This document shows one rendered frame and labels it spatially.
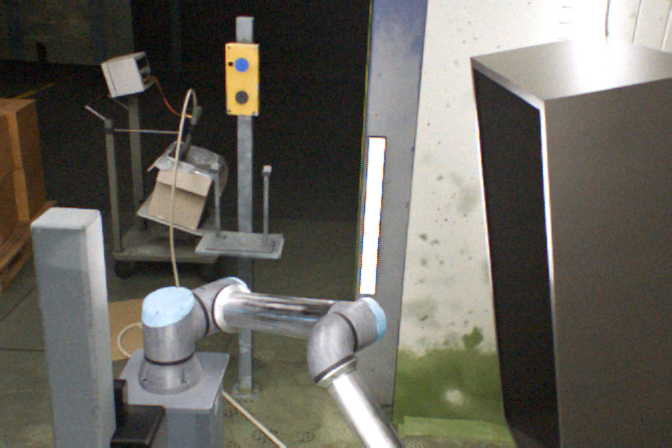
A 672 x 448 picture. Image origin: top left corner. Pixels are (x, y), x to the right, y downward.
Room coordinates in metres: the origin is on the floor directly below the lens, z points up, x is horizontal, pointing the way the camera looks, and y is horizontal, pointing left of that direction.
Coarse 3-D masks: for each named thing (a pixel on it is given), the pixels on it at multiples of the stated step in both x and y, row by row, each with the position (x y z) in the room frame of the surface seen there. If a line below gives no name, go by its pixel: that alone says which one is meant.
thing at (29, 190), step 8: (32, 160) 4.59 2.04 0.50; (40, 160) 4.74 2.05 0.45; (16, 168) 4.39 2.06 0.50; (24, 168) 4.42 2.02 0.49; (32, 168) 4.56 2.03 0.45; (40, 168) 4.72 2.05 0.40; (16, 176) 4.39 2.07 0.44; (24, 176) 4.40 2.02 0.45; (32, 176) 4.54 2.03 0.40; (40, 176) 4.70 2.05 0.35; (16, 184) 4.39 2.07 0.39; (24, 184) 4.40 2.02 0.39; (32, 184) 4.53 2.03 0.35; (40, 184) 4.69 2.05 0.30; (16, 192) 4.39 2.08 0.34; (24, 192) 4.40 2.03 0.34; (32, 192) 4.51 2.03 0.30; (40, 192) 4.67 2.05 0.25; (16, 200) 4.39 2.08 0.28; (24, 200) 4.40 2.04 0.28; (32, 200) 4.49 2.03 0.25; (40, 200) 4.65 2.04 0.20; (24, 208) 4.39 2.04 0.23; (32, 208) 4.47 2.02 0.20; (24, 216) 4.39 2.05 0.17; (32, 216) 4.44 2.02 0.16
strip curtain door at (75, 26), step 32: (0, 0) 11.48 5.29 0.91; (32, 0) 11.48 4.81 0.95; (64, 0) 11.47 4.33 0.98; (96, 0) 11.48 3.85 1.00; (128, 0) 11.47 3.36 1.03; (0, 32) 11.49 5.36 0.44; (32, 32) 11.48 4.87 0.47; (64, 32) 11.48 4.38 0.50; (96, 32) 11.48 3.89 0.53; (128, 32) 11.47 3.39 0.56; (96, 64) 11.48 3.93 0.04
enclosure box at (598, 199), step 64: (512, 64) 1.80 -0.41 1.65; (576, 64) 1.68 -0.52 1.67; (640, 64) 1.57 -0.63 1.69; (512, 128) 2.01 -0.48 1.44; (576, 128) 1.41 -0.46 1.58; (640, 128) 1.42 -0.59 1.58; (512, 192) 2.01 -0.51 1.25; (576, 192) 1.41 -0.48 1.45; (640, 192) 1.42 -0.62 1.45; (512, 256) 2.01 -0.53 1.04; (576, 256) 1.41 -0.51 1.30; (640, 256) 1.42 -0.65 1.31; (512, 320) 2.02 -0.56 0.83; (576, 320) 1.41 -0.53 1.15; (640, 320) 1.43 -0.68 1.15; (512, 384) 2.02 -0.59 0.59; (576, 384) 1.42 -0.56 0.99; (640, 384) 1.43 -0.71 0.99
